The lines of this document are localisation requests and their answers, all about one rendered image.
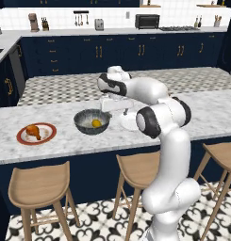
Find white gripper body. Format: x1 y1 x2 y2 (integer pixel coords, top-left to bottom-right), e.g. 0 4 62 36
99 95 136 114

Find yellow lemon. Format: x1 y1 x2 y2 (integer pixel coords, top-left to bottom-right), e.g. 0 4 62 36
91 119 103 129

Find grey speckled bowl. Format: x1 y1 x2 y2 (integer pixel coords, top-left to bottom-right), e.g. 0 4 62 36
73 108 113 137

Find brown chicken drumstick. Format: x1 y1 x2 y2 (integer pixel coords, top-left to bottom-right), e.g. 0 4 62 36
25 124 42 141

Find dark fridge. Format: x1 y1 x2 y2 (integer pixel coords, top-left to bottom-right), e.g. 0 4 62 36
215 0 231 73

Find dark blue lower cupboard run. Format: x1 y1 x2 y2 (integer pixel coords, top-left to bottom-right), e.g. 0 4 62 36
19 32 227 78

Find wooden bar stool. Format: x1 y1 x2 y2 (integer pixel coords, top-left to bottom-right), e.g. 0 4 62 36
8 161 81 241
112 151 162 241
192 141 231 241

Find dark blue island counter base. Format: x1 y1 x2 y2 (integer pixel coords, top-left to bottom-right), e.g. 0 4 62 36
0 135 231 216

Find red rimmed plate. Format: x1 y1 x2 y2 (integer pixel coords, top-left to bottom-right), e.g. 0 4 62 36
16 121 58 146

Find silver toaster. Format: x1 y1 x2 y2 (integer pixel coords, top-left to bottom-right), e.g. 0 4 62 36
93 18 106 32

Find black toaster oven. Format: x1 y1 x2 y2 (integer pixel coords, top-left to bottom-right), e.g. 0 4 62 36
134 13 161 30

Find black hob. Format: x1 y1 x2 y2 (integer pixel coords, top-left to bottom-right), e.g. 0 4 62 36
158 25 202 32

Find grey dishwasher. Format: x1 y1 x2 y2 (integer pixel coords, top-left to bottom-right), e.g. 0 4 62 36
8 44 27 99

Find wooden knife block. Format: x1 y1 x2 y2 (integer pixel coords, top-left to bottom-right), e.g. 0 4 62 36
41 17 51 32

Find dark blue upper cupboards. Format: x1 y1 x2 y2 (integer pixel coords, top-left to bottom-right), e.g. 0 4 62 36
0 0 140 8

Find dark blue side cupboard run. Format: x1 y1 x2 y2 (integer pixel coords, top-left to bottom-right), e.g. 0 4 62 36
0 53 21 108

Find pot with wooden tools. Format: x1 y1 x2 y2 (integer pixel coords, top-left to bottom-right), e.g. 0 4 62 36
213 14 223 28

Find rail with hanging tools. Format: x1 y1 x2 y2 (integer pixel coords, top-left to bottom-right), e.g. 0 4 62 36
73 9 90 27

